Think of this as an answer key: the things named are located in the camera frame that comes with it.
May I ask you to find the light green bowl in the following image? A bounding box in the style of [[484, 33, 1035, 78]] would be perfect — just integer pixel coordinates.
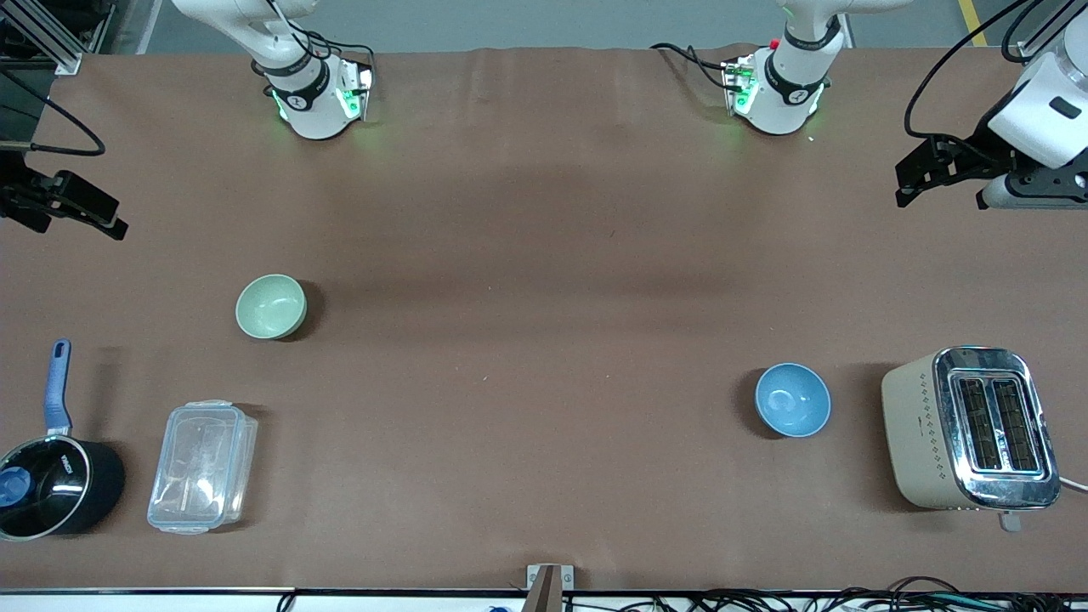
[[235, 273, 309, 342]]

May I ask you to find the blue bowl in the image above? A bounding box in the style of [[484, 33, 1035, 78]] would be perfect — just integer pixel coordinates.
[[754, 362, 833, 439]]

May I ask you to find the beige chrome toaster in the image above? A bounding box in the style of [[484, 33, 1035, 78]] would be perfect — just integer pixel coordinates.
[[881, 345, 1063, 535]]

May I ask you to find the clear plastic food container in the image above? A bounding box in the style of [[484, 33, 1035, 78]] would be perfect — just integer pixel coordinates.
[[146, 399, 260, 536]]

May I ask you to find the glass lid blue knob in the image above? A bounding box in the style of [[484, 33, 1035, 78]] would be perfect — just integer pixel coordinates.
[[0, 438, 91, 539]]

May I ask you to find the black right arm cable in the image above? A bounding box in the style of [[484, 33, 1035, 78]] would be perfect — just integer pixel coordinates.
[[0, 66, 107, 158]]

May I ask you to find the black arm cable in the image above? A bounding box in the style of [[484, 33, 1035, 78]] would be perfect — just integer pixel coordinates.
[[903, 0, 1034, 162], [0, 66, 107, 158]]

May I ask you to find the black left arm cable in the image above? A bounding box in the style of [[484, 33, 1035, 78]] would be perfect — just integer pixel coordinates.
[[903, 0, 1034, 162]]

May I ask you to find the black looped cable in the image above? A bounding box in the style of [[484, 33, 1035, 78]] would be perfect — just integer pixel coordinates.
[[1000, 0, 1088, 65]]

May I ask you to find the aluminium frame profile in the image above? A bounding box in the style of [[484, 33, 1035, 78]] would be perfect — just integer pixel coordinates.
[[0, 0, 84, 77]]

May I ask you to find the left arm base connector bracket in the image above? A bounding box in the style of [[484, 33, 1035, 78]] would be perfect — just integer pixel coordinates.
[[721, 58, 759, 118]]

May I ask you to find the black saucepan blue handle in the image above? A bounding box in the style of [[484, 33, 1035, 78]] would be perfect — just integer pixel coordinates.
[[0, 339, 128, 542]]

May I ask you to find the black left base cable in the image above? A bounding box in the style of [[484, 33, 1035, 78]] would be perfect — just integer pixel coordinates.
[[649, 42, 734, 91]]

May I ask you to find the black base cable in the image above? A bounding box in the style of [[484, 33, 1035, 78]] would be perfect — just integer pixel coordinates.
[[252, 0, 377, 79], [649, 42, 734, 91]]

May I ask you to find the right arm base connector bracket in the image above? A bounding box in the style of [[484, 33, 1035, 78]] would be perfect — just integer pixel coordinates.
[[337, 61, 377, 122]]

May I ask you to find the black right base cable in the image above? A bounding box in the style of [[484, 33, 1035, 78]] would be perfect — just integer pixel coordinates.
[[252, 0, 377, 79]]

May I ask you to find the black floor cable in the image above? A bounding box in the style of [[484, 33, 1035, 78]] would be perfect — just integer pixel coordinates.
[[884, 575, 966, 599], [680, 592, 859, 612]]

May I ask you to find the metal table edge bracket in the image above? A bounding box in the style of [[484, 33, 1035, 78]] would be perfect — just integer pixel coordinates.
[[525, 563, 575, 612]]

